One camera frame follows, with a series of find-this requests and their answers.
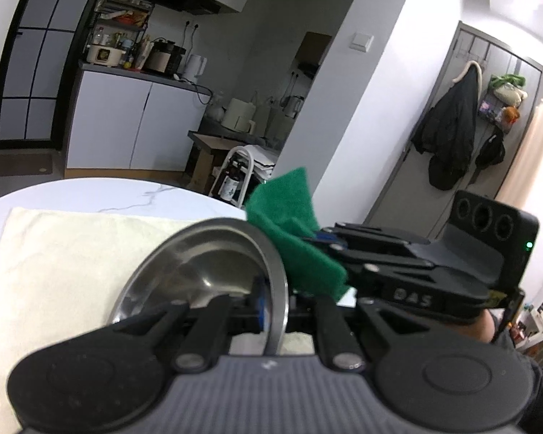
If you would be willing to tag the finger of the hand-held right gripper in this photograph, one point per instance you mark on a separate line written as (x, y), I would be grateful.
(389, 264)
(380, 234)

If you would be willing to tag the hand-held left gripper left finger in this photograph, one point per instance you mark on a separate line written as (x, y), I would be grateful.
(261, 304)

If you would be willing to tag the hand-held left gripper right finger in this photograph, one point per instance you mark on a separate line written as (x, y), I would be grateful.
(331, 327)

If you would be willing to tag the stainless steel bowl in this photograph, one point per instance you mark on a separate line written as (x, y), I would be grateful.
(199, 257)

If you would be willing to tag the green scouring pad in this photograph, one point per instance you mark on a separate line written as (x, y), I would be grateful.
(285, 208)

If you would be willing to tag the person's right hand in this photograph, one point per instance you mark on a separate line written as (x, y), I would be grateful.
(482, 325)

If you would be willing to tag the grey door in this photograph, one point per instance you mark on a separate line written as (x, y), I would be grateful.
(402, 199)

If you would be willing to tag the beige curtain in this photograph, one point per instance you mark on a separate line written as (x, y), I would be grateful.
(536, 167)

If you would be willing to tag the black bag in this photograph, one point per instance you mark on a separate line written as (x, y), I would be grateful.
(491, 149)

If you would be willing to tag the black jacket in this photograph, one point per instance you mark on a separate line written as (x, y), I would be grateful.
(448, 131)

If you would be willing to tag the dark glass bottle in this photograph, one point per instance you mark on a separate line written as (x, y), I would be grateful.
(230, 183)

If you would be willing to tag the white trolley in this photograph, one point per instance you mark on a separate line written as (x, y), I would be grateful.
(249, 153)

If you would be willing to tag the cream cloth bag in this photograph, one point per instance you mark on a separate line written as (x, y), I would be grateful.
(510, 96)

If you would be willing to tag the open cardboard box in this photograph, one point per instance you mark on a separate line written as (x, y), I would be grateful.
(208, 153)

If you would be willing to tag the cream curved hanger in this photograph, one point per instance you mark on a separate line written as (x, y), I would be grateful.
(477, 74)

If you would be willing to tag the brown cardboard box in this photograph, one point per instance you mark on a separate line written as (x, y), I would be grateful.
(314, 47)

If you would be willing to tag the cream towel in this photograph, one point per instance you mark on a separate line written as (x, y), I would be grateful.
(63, 257)

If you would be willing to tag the white base cabinet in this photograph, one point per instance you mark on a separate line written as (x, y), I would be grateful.
(108, 117)

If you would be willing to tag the white electric kettle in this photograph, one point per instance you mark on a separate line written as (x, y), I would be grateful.
(193, 68)

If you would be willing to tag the black coffee machine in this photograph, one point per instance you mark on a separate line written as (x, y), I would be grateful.
(163, 58)

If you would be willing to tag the brown doormat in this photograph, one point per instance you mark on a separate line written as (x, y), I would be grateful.
(22, 163)

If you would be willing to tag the white rice cooker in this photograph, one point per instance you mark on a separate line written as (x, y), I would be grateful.
(103, 55)

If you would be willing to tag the metal kitchen shelf rack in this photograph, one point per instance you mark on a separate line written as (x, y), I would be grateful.
(117, 13)

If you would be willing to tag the black framed glass door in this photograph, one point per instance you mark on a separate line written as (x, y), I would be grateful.
(40, 54)

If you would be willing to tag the white light switch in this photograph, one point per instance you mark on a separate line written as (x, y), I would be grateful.
(361, 41)

